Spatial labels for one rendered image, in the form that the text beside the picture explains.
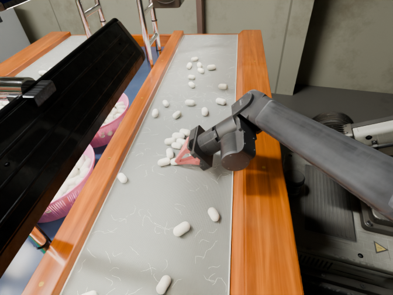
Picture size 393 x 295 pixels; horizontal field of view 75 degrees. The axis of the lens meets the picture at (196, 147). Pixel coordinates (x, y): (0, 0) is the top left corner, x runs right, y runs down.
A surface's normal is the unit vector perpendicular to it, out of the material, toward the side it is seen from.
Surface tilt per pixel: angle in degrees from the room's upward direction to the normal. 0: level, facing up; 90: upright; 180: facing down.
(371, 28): 90
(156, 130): 0
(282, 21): 90
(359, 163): 44
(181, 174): 0
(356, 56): 90
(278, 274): 0
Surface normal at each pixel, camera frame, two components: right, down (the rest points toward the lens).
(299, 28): -0.30, 0.65
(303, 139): -0.80, -0.42
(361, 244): -0.04, -0.74
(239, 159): -0.04, 0.73
